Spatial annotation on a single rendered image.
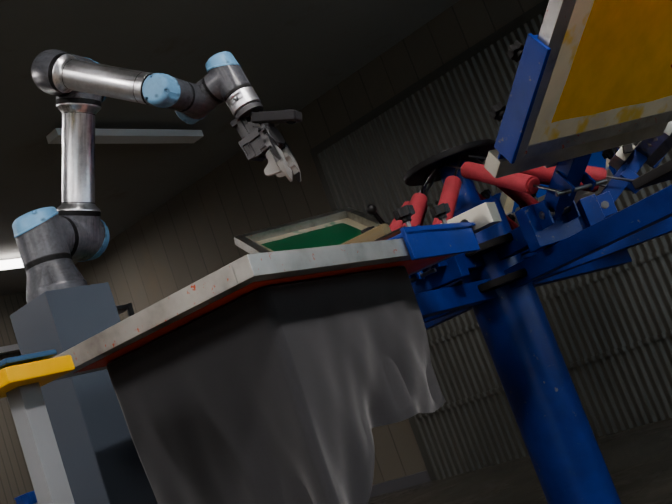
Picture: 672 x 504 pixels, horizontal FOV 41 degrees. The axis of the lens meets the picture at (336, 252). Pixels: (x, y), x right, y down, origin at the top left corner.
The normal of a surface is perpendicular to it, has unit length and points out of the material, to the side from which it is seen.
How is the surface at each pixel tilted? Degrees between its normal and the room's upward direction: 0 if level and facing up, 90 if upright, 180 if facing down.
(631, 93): 148
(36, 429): 90
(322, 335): 92
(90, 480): 90
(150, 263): 90
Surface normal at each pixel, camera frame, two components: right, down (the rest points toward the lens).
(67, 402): -0.63, 0.10
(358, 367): 0.72, -0.21
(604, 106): 0.48, 0.63
